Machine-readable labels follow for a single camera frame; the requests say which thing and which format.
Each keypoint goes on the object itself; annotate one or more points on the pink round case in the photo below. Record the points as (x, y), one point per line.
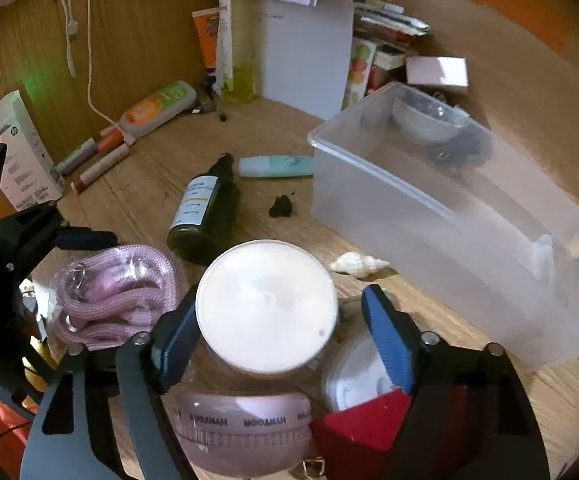
(239, 440)

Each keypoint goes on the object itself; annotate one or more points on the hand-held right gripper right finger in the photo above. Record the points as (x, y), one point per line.
(387, 340)

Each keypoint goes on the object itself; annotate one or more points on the beige marker pen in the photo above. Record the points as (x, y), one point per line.
(101, 167)

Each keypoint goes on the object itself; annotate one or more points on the stack of books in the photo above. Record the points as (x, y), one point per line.
(389, 25)

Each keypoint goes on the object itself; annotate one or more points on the white seashell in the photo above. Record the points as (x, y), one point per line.
(357, 265)

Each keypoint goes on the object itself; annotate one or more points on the red pouch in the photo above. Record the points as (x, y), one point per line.
(359, 430)

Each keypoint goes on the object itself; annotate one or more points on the purple orange marker pen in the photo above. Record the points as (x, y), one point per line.
(86, 152)

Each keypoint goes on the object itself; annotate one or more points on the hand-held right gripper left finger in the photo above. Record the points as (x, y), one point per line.
(175, 340)

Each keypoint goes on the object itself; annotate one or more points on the orange green lotion tube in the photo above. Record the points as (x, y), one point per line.
(157, 107)

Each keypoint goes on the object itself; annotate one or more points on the dark green glass bottle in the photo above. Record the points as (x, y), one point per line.
(204, 230)

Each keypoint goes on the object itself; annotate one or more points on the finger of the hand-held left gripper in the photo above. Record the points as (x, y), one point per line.
(39, 371)
(86, 238)

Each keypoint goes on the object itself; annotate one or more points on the small white box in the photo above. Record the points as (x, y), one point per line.
(437, 72)

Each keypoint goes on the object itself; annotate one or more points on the teal plastic tube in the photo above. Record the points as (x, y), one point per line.
(277, 166)

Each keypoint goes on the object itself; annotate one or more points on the small black hair clip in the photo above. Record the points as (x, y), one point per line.
(282, 206)

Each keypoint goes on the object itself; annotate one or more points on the white folded paper sheet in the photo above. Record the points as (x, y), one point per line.
(304, 60)

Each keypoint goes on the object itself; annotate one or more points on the plastic white mask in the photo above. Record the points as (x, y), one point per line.
(352, 385)

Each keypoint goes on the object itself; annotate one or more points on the fruit print book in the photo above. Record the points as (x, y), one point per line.
(359, 70)

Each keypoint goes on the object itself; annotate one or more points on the clear plastic storage box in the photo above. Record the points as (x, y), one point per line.
(419, 245)

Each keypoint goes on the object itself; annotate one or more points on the white carton box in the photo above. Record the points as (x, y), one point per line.
(16, 155)

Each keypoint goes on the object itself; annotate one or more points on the green spray bottle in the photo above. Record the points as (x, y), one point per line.
(242, 80)

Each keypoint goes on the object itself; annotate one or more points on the orange paper note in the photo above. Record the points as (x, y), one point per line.
(494, 0)

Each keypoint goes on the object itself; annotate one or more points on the clear bowl with trinkets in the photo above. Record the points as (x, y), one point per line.
(427, 120)

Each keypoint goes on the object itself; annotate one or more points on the white round jar lid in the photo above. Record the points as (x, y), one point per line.
(267, 305)

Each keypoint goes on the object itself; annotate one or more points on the wooden desktop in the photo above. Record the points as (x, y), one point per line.
(269, 130)

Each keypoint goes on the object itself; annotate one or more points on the orange sunscreen tube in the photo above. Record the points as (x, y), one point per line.
(207, 35)

